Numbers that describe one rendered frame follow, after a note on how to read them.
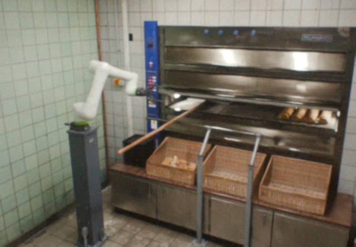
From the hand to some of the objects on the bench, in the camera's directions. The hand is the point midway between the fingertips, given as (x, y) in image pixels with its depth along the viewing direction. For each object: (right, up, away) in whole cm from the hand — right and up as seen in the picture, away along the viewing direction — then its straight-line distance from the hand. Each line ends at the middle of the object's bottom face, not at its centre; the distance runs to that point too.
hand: (161, 94), depth 323 cm
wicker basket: (+70, -88, +22) cm, 114 cm away
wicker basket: (+18, -81, +48) cm, 96 cm away
